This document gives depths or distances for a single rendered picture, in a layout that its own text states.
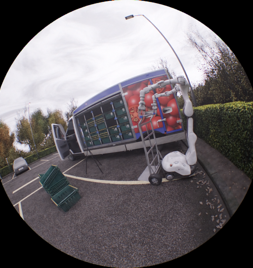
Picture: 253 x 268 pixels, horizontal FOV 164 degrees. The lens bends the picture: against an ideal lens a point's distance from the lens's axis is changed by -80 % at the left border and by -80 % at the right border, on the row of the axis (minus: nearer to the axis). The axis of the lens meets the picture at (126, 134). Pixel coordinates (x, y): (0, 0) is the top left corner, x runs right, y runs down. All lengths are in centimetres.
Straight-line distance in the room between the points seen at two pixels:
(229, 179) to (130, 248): 158
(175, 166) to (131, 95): 215
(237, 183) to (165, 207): 115
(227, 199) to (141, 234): 112
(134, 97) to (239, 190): 309
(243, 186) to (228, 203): 36
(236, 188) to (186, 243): 95
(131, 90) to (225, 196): 309
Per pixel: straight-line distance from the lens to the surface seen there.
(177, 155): 186
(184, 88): 151
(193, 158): 166
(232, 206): 146
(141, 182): 186
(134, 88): 271
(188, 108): 145
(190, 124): 152
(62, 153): 437
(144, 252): 122
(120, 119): 293
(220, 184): 162
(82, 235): 156
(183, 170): 157
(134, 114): 261
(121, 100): 294
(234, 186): 167
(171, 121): 260
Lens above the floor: 120
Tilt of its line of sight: 8 degrees down
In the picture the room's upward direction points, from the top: 16 degrees counter-clockwise
